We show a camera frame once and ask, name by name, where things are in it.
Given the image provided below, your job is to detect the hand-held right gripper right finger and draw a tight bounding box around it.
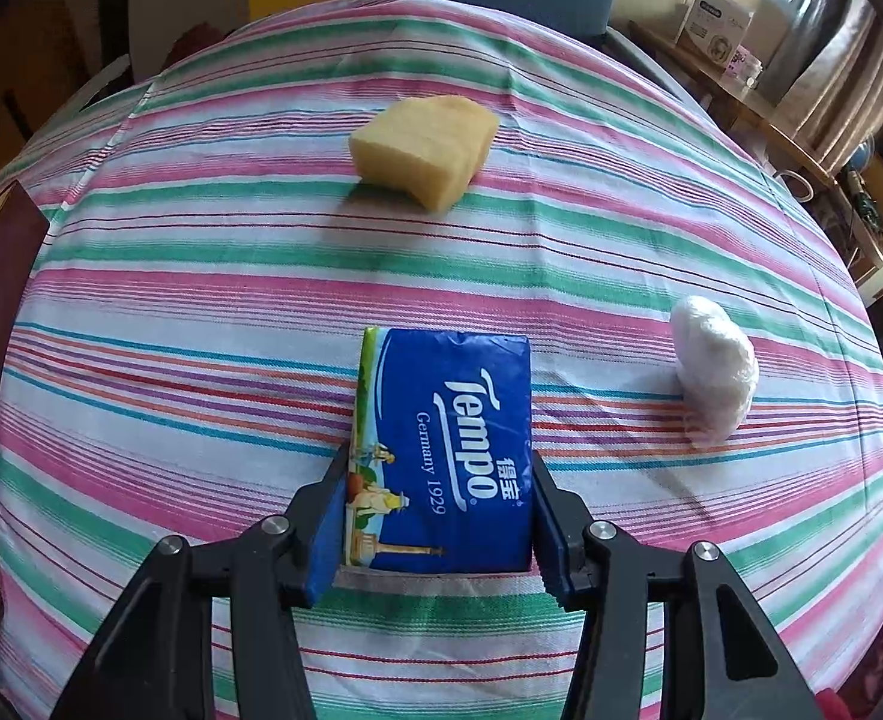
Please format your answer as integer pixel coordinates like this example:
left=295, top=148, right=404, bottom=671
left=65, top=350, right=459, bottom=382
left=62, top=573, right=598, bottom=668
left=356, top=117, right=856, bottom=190
left=529, top=450, right=825, bottom=720

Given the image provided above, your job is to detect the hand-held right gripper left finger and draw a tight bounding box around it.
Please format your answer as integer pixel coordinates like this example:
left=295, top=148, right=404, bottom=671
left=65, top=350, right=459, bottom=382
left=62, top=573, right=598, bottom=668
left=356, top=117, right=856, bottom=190
left=51, top=444, right=352, bottom=720

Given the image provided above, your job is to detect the blue tissue pack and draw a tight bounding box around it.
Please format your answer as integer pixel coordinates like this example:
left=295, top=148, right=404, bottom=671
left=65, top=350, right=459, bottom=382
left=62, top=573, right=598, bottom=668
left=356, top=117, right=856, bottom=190
left=343, top=326, right=536, bottom=577

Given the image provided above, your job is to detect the white plastic-wrapped ball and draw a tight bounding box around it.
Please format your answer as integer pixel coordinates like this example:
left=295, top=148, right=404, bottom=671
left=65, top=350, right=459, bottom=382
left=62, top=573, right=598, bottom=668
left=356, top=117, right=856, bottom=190
left=670, top=295, right=759, bottom=449

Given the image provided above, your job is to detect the striped tablecloth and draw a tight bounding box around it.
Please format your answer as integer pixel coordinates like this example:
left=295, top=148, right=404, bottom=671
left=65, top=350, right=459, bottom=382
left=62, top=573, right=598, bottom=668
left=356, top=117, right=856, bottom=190
left=0, top=0, right=883, bottom=720

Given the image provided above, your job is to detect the yellow sponge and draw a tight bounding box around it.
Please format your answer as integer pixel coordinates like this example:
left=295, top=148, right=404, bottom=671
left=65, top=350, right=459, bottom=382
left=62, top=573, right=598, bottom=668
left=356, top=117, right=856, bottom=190
left=349, top=95, right=501, bottom=212

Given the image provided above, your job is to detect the wooden desk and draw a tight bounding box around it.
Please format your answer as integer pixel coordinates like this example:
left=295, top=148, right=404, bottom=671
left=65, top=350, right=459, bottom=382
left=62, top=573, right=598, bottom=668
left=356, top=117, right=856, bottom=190
left=628, top=22, right=883, bottom=278

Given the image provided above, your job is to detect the pink floral container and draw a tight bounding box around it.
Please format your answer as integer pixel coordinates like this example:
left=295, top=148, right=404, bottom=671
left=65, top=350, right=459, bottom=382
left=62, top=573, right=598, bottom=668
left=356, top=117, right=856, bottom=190
left=722, top=45, right=765, bottom=91

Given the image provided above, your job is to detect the white printed carton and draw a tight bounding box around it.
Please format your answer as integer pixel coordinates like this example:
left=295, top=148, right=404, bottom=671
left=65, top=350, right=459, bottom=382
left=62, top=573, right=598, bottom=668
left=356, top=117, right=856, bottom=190
left=674, top=0, right=758, bottom=65

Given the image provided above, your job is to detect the grey curtain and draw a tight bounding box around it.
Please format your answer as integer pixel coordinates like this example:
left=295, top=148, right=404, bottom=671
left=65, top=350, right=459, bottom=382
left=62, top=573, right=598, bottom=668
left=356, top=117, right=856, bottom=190
left=771, top=0, right=883, bottom=173

